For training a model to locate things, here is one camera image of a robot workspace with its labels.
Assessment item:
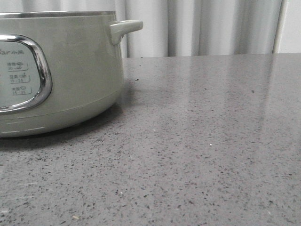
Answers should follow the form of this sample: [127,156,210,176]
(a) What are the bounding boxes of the white pleated curtain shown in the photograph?
[0,0,301,57]

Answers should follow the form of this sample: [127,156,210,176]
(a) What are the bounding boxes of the pale green electric cooking pot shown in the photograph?
[0,11,143,137]

